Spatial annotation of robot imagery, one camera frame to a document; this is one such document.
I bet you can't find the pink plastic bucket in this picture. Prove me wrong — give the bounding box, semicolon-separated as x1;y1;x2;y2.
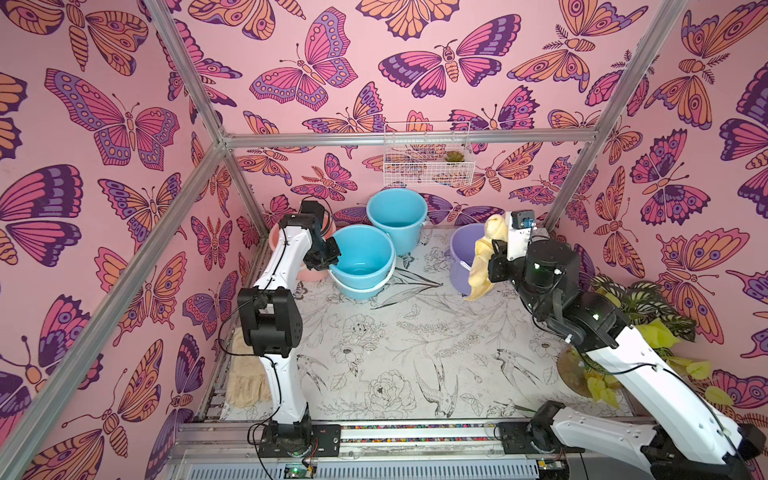
268;215;337;283

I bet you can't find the blue bucket white handle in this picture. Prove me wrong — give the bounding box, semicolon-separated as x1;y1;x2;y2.
329;225;396;300

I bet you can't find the yellow microfiber cloth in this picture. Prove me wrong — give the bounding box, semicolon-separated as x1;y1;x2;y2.
467;214;508;301

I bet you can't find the purple plastic bucket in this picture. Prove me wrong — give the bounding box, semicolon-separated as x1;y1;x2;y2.
449;223;484;300

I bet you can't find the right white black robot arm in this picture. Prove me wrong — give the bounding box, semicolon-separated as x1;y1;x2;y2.
488;239;766;479

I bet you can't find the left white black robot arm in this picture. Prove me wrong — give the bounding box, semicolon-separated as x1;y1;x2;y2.
237;199;340;458

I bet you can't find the beige worn cloth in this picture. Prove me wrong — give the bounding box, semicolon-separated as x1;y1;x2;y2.
226;329;272;409

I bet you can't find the green leafy potted plant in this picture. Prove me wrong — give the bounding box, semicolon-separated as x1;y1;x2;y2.
561;274;735;408

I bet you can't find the small green succulent plant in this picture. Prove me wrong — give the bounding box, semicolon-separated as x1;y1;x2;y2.
444;151;465;163

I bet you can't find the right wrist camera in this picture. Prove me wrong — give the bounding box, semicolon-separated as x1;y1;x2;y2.
505;210;536;261

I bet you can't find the white wire wall basket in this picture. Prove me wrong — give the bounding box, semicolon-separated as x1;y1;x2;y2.
380;122;476;190

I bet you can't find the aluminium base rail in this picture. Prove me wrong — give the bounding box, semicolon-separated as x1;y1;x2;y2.
157;418;685;480

